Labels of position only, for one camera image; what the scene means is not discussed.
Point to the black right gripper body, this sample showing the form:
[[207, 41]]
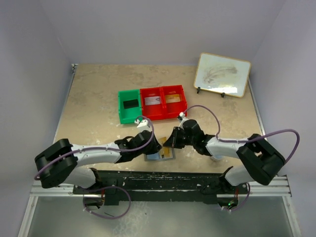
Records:
[[188, 140]]

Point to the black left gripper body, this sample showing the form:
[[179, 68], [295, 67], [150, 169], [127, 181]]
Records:
[[150, 149]]

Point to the grey leather card holder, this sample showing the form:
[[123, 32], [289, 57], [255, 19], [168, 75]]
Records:
[[162, 159]]

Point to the gold credit card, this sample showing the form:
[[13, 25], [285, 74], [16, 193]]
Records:
[[165, 152]]

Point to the red bin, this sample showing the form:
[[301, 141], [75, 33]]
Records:
[[172, 110], [153, 112]]

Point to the green bin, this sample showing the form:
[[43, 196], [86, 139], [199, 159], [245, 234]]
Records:
[[127, 116]]

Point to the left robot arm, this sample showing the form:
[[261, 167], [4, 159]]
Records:
[[66, 163]]

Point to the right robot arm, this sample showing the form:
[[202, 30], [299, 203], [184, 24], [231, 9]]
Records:
[[260, 160]]

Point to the blue credit card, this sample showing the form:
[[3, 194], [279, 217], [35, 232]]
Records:
[[153, 156]]

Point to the gold card in bin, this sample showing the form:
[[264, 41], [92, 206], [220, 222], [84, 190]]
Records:
[[172, 98]]

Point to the silver card in bin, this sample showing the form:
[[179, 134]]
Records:
[[153, 100]]

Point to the black card in bin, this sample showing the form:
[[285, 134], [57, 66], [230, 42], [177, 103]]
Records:
[[128, 104]]

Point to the small clear cup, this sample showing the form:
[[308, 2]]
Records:
[[217, 158]]

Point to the black whiteboard stand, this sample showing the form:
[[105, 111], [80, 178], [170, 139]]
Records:
[[199, 90]]

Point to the yellow framed whiteboard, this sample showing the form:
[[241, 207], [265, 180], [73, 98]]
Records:
[[219, 74]]

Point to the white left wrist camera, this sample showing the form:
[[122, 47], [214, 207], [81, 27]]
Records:
[[144, 123]]

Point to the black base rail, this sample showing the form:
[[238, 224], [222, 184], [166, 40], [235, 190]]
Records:
[[166, 187]]

